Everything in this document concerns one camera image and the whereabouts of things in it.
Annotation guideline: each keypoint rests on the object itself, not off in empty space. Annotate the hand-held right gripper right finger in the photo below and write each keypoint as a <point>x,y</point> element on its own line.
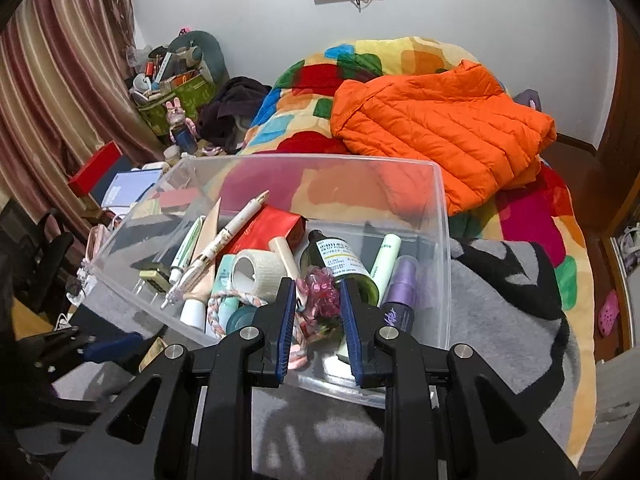
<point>350,325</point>

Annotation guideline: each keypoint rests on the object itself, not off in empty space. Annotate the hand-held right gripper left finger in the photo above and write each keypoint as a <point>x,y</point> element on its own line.
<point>285,330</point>

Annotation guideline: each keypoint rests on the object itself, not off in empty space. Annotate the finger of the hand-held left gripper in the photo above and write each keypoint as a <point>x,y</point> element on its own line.
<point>107,347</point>

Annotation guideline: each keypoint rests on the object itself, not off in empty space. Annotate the pink plastic scrunchie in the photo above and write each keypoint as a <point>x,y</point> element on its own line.
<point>320,290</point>

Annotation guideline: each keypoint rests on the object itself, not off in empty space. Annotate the white tape roll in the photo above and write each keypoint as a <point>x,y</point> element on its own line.
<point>252,270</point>

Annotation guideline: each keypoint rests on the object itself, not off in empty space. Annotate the pale green tube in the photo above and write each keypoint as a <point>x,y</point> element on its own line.
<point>387,265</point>

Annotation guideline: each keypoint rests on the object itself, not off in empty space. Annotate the mint green tube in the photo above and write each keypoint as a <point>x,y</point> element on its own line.
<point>223,280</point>

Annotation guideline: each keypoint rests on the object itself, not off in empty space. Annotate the beige cosmetic tube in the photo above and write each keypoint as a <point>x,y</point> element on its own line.
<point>202,282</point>

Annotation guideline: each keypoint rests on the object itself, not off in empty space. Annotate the white printed pen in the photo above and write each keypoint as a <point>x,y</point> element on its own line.
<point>220,240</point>

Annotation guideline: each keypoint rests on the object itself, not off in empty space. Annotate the white and teal tube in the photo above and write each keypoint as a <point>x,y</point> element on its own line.
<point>185,250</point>

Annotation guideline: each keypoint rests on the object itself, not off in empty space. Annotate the clear plastic bin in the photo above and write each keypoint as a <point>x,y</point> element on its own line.
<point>350,195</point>

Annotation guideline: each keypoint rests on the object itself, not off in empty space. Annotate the purple spray bottle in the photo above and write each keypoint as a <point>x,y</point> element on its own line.
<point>402,295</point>

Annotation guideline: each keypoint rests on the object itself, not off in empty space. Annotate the dark green glass bottle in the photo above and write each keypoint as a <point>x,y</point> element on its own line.
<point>340,265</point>

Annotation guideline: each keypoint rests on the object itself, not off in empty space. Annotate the beige cosmetic stick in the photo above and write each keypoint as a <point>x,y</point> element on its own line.
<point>285,255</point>

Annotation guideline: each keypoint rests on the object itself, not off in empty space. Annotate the red packet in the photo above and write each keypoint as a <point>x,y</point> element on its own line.
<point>270,230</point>

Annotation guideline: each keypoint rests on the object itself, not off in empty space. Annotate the pink glasses case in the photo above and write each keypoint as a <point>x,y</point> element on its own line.
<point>95,245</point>

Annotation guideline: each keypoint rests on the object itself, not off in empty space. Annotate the black chair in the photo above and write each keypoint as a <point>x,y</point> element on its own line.
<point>35,250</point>

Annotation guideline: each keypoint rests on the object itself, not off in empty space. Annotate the blue notebook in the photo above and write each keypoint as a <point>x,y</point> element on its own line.
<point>127,187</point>

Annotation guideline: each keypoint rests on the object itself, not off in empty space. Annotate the red box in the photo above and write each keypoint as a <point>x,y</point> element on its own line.
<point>95,170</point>

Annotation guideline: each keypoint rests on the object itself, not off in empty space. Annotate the orange puffer jacket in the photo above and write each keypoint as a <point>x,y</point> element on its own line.
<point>440,125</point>

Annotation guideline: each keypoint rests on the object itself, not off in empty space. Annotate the dark cloth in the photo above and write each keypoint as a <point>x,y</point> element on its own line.
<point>230,110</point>

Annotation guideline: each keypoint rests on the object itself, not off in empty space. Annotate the pink bunny figure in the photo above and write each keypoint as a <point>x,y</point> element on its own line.
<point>177,120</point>

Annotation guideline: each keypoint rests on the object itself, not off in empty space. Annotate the colourful patchwork blanket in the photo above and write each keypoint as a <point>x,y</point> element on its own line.
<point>310,90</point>

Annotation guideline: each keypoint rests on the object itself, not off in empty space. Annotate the green storage box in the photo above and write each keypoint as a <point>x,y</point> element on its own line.
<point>175,100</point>

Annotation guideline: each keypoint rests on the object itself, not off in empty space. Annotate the pink clog shoe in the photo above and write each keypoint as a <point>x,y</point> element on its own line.
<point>607,312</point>

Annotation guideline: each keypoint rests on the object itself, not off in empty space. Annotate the striped brown curtain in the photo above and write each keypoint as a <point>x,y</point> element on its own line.
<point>60,85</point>

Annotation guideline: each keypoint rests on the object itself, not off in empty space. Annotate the white appliance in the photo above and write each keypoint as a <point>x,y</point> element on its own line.
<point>612,410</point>

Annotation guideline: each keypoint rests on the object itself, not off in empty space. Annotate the grey neck pillow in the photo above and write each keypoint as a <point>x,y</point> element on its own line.
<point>207,47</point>

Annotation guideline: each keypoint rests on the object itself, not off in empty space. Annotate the wooden door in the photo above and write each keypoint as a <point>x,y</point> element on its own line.
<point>625,110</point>

